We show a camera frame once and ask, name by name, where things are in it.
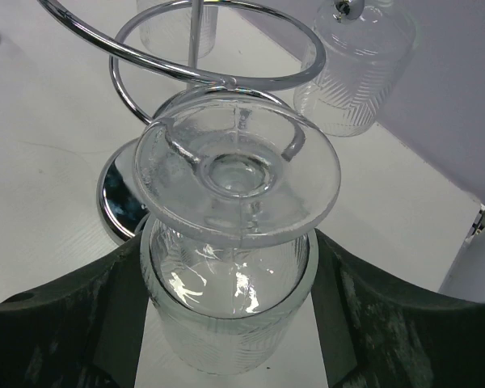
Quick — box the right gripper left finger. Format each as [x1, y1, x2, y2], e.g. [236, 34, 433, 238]
[0, 234, 148, 387]

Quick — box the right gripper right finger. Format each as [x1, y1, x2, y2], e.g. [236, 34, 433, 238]
[311, 231, 485, 387]

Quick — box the clear wine glass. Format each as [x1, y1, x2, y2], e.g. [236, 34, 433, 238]
[133, 86, 341, 375]
[293, 1, 417, 137]
[138, 6, 218, 64]

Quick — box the chrome wine glass rack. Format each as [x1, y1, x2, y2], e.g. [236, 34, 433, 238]
[36, 0, 328, 247]

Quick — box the aluminium frame profile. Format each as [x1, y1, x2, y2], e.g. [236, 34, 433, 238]
[467, 204, 485, 239]

